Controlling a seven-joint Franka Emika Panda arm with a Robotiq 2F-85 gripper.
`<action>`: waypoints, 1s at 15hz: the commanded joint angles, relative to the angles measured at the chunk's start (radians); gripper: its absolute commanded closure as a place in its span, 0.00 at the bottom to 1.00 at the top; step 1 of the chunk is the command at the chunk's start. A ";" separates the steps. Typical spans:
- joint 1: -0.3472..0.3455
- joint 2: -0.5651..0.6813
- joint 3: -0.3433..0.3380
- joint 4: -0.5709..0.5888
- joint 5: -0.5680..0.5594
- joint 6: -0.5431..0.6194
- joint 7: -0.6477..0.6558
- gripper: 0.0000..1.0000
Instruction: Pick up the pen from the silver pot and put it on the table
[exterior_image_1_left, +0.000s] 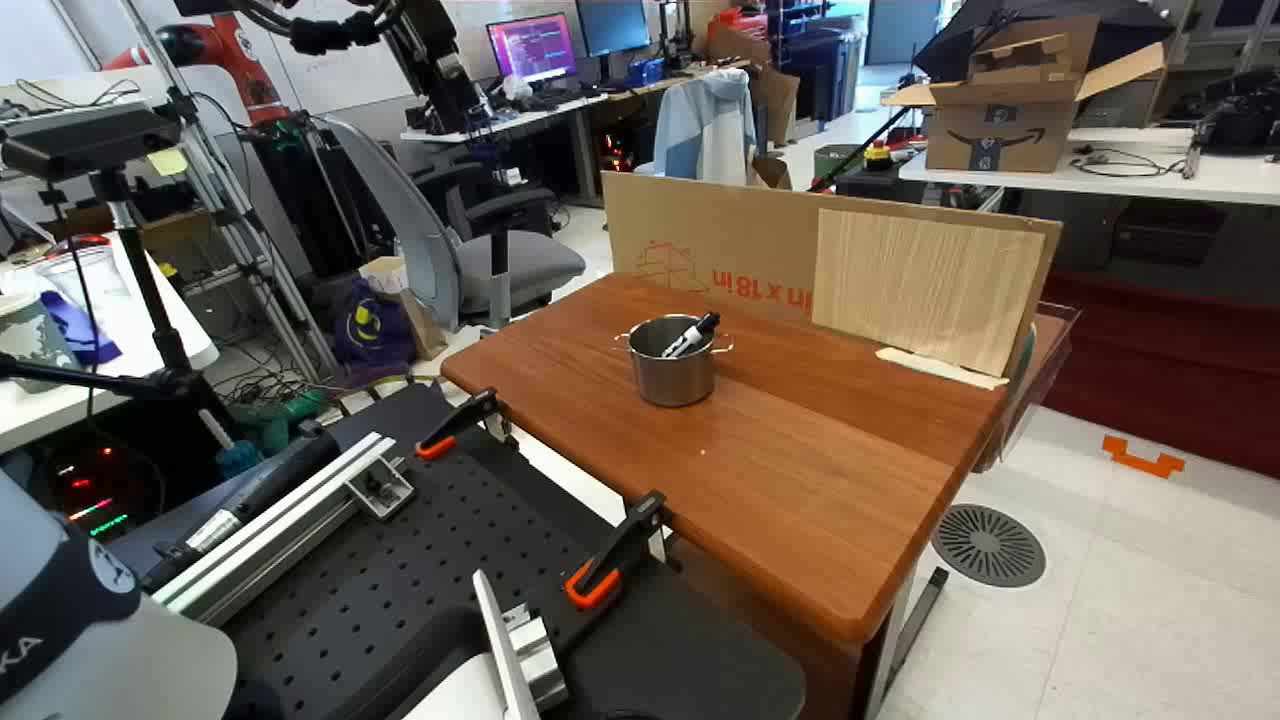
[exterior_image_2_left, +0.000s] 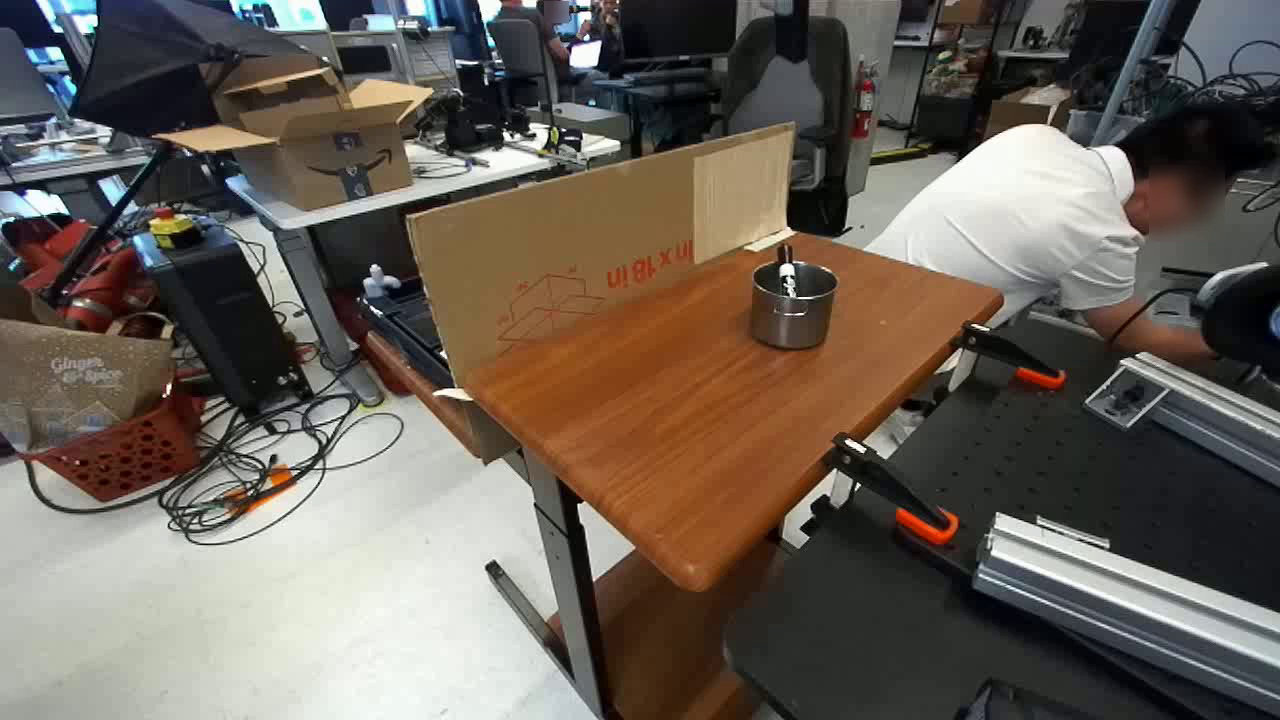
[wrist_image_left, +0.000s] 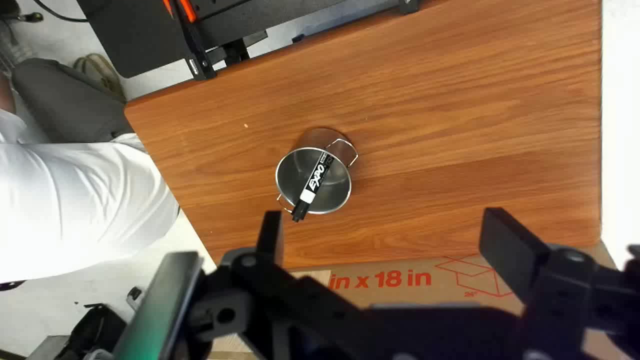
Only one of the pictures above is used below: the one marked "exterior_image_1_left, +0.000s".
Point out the Franka gripper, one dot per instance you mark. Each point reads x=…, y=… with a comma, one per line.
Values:
x=434, y=52

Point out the small silver metal pot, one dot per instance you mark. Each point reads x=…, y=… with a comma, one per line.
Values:
x=671, y=383

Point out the monitor with pink screen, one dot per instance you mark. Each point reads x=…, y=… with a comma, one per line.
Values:
x=528, y=46

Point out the white office desk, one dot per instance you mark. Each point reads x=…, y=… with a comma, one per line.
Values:
x=534, y=116

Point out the dark computer monitor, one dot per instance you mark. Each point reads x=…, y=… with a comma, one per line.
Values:
x=610, y=26

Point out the red machine part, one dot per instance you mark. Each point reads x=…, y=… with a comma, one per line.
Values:
x=243, y=62

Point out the grey office chair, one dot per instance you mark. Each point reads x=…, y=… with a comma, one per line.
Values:
x=522, y=265

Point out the light blue jacket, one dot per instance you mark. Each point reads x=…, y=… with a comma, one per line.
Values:
x=702, y=127

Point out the purple bag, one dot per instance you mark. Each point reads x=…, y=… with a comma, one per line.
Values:
x=366, y=327

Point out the brown cardboard panel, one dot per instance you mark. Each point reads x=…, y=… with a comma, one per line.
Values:
x=721, y=247

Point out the black orange bar clamp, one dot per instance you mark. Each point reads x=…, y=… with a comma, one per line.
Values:
x=612, y=555
x=460, y=420

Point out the green plastic tool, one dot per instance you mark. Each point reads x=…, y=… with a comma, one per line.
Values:
x=275, y=426

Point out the black equipment box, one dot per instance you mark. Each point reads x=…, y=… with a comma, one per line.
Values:
x=843, y=174

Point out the blue plastic object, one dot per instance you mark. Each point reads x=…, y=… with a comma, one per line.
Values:
x=74, y=327

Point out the yellow red emergency stop button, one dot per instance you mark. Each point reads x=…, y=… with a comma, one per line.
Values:
x=881, y=148

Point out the black perforated breadboard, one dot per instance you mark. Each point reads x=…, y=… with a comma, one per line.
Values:
x=401, y=586

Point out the white work desk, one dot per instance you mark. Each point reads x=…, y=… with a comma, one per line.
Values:
x=25, y=402

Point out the light corrugated cardboard sheet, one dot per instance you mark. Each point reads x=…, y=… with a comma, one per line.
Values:
x=920, y=284

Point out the black controller with lights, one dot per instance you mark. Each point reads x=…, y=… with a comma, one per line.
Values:
x=94, y=487

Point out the open Amazon cardboard box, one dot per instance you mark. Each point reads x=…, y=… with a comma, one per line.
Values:
x=1003, y=127

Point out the white side table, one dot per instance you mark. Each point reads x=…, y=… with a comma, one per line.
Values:
x=1202, y=183

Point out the black equipment on table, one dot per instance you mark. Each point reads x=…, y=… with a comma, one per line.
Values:
x=1243, y=121

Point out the black camera tripod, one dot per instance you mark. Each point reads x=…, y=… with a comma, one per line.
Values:
x=161, y=323

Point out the aluminium rail with end plate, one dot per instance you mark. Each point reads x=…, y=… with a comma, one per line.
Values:
x=265, y=527

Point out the aluminium extrusion rail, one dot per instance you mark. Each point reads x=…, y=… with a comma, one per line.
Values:
x=506, y=643

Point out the grey table leg frame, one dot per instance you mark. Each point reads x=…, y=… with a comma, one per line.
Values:
x=920, y=621

